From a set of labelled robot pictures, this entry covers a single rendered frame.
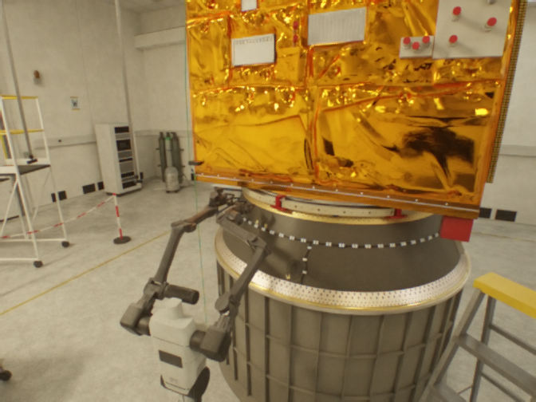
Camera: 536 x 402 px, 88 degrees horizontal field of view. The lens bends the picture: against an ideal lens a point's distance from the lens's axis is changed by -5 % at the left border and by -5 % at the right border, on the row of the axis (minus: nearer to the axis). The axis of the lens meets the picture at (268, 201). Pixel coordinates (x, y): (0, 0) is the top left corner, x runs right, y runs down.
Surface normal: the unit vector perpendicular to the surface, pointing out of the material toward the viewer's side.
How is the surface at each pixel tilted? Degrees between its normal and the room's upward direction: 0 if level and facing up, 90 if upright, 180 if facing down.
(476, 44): 90
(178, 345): 90
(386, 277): 62
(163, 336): 90
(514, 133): 90
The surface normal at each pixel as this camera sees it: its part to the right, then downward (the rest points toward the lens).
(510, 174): -0.44, 0.26
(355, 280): -0.09, -0.18
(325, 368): -0.22, 0.29
